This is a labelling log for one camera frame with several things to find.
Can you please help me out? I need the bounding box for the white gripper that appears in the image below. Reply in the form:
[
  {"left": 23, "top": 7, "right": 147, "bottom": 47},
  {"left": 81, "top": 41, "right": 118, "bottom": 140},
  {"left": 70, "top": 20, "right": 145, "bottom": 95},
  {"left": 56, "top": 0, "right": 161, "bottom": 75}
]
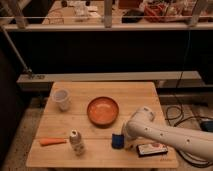
[{"left": 121, "top": 123, "right": 138, "bottom": 150}]

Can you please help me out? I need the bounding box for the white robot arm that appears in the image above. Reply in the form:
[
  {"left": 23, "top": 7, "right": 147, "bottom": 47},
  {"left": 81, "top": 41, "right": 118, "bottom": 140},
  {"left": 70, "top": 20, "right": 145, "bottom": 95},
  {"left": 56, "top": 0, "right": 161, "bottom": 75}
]
[{"left": 122, "top": 106, "right": 213, "bottom": 162}]

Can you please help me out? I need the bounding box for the black and white snack box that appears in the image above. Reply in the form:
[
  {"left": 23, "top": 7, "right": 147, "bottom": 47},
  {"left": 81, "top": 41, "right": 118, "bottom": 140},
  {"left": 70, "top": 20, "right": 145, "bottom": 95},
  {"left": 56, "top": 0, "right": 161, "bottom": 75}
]
[{"left": 136, "top": 142, "right": 168, "bottom": 157}]

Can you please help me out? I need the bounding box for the orange bowl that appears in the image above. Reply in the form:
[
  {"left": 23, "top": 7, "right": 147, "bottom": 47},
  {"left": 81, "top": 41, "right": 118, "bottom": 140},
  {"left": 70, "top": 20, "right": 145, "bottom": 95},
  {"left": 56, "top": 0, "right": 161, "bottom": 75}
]
[{"left": 87, "top": 97, "right": 119, "bottom": 126}]

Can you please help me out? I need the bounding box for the clear plastic cup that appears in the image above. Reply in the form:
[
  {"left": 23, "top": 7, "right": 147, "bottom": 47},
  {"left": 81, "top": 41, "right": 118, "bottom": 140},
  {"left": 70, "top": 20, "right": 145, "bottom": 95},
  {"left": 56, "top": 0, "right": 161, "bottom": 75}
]
[{"left": 51, "top": 89, "right": 70, "bottom": 111}]

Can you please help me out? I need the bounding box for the orange carrot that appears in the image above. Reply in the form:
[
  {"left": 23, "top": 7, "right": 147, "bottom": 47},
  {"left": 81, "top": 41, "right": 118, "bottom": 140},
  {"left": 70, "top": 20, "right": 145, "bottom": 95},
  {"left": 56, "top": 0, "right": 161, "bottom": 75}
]
[{"left": 39, "top": 138, "right": 67, "bottom": 146}]

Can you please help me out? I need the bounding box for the grey metal diagonal strut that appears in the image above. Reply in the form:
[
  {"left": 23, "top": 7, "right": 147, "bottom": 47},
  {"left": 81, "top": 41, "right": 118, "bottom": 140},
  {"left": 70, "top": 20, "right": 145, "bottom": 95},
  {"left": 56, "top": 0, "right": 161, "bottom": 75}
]
[{"left": 0, "top": 26, "right": 33, "bottom": 79}]

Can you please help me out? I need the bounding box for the black cable on floor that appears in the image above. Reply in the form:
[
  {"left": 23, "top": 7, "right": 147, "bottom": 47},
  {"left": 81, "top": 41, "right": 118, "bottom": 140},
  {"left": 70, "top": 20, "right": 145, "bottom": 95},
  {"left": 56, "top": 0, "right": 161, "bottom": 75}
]
[{"left": 164, "top": 104, "right": 213, "bottom": 168}]

